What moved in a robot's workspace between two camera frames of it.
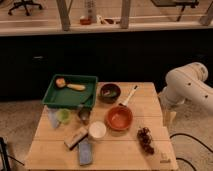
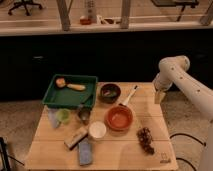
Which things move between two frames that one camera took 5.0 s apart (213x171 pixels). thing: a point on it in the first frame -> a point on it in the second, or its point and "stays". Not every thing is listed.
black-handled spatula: x=128 y=97 stays
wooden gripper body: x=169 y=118 -> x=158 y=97
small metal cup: x=84 y=115 stays
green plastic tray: x=62 y=96 stays
